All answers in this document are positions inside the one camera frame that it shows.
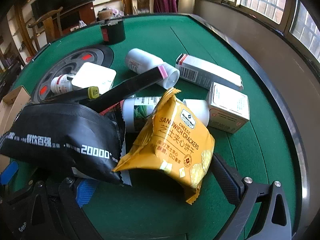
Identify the black marker with green cap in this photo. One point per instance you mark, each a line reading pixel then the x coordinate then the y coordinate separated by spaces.
pixel 75 95

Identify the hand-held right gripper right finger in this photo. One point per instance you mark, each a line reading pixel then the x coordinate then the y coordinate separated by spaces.
pixel 226 177

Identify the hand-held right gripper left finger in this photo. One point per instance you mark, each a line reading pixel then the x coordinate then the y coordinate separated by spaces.
pixel 85 192

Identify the wall shelves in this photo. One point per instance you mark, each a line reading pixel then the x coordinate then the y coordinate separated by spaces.
pixel 15 27

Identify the yellow cracker packet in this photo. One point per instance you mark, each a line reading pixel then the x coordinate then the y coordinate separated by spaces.
pixel 172 140

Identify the black marker with pink caps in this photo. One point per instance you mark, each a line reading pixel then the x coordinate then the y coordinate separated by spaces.
pixel 135 85

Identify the round grey control panel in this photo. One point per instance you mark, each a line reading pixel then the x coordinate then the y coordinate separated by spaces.
pixel 75 60

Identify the white bottle with red label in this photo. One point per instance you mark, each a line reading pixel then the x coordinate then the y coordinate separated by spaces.
pixel 61 82

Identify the white plastic bag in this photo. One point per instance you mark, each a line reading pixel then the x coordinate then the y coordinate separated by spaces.
pixel 82 23

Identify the small grey medicine box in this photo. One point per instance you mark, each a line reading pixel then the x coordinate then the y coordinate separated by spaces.
pixel 228 105

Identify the pile of clothes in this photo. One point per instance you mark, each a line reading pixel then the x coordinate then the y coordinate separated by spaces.
pixel 117 12

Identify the black canister with tan cap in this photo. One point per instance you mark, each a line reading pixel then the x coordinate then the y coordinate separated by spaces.
pixel 115 32

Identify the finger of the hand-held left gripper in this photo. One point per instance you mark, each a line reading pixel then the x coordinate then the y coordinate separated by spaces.
pixel 37 190
pixel 8 172

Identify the window with metal bars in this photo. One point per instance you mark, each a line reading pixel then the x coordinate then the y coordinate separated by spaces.
pixel 265 0

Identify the cardboard box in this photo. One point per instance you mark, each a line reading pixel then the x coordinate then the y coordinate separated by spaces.
pixel 12 105

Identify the wooden television cabinet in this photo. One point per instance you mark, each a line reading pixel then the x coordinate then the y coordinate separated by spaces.
pixel 75 17

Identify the black snack packet white print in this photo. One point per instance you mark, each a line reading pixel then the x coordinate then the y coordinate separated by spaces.
pixel 62 135

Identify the white plastic bottle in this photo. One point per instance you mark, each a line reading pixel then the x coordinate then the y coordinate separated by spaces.
pixel 130 116
pixel 142 60

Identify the long grey glue box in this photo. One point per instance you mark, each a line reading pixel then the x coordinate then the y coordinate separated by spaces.
pixel 212 71

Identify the white charger adapter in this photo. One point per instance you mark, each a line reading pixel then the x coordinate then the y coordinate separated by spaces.
pixel 95 77

